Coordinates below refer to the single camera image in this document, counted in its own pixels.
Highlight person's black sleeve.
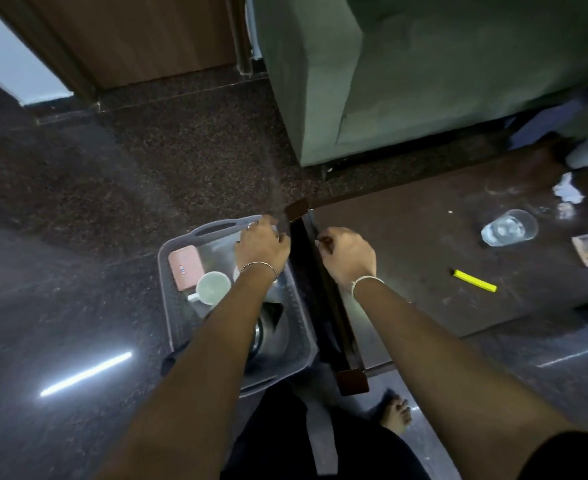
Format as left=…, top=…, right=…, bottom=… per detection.
left=516, top=430, right=588, bottom=480

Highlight brown wooden door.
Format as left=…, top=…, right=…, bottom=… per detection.
left=0, top=0, right=254, bottom=103

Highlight crumpled white tissue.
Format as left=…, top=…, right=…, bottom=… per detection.
left=552, top=172, right=585, bottom=205

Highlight dark wooden coffee table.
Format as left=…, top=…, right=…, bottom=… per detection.
left=285, top=135, right=588, bottom=397

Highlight person's bare foot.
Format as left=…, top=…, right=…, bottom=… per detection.
left=379, top=395, right=414, bottom=436

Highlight grey plastic tray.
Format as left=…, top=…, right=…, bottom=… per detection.
left=157, top=215, right=320, bottom=398

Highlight green fabric sofa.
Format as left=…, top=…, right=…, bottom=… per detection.
left=251, top=0, right=588, bottom=168

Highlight white wrist band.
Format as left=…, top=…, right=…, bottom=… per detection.
left=350, top=276, right=386, bottom=301

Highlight yellow marker pen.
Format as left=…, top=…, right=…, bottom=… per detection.
left=449, top=268, right=498, bottom=294

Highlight pink rectangular box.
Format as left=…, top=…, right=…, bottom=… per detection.
left=168, top=245, right=206, bottom=292

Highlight white ceramic cup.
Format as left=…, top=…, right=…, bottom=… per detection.
left=187, top=271, right=232, bottom=306

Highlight person's black trousers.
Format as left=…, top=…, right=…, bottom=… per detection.
left=161, top=340, right=432, bottom=480

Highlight thin silver bracelet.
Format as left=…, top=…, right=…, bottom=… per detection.
left=239, top=261, right=278, bottom=282

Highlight steel kettle with black handle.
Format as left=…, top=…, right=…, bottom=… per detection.
left=246, top=301, right=290, bottom=368

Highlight person's right forearm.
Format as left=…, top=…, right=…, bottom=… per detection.
left=351, top=280, right=580, bottom=480

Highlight person's right hand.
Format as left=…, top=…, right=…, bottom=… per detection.
left=315, top=227, right=378, bottom=291

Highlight clear drinking glass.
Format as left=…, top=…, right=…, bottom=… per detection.
left=480, top=209, right=539, bottom=247

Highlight person's left hand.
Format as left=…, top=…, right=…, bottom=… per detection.
left=234, top=215, right=291, bottom=276

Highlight person's left forearm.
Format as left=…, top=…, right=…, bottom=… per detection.
left=94, top=267, right=279, bottom=480

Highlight blue object under sofa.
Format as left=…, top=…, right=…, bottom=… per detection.
left=508, top=97, right=587, bottom=149

